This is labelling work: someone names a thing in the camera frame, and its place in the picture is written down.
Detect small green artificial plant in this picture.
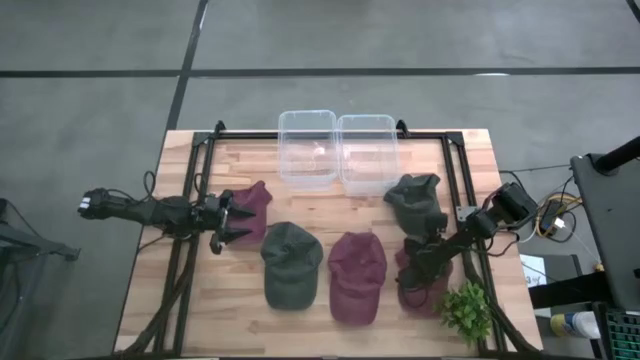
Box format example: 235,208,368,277
433,280,494,347

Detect black metal stand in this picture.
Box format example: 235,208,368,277
0,197,82,360

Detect white paper sheet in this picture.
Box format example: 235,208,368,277
519,253,549,289

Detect black side shelf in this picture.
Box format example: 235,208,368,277
527,269,607,309

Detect dark grey flat panel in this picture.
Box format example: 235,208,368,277
569,151,640,312

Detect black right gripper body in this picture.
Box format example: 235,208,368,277
398,233,454,292

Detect maroon baseball cap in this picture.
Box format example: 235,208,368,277
227,179,274,246
327,231,389,326
394,244,454,319

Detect black aluminium table frame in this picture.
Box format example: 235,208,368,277
118,119,542,359

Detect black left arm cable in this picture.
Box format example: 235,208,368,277
107,169,158,202

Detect clear plastic bin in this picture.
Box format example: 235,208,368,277
336,113,402,197
277,109,339,192

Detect black round pole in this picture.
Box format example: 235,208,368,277
594,135,640,174

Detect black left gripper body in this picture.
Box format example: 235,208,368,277
192,189,235,256

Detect dark green baseball cap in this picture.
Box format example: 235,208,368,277
383,173,449,242
259,221,325,311

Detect white bottle with yellow cap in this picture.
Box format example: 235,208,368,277
549,310,602,341

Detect backlit black keyboard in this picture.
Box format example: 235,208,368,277
597,302,640,360

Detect yellow cable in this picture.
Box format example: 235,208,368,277
533,193,585,239

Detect black floor cable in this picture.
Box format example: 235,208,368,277
499,163,574,177

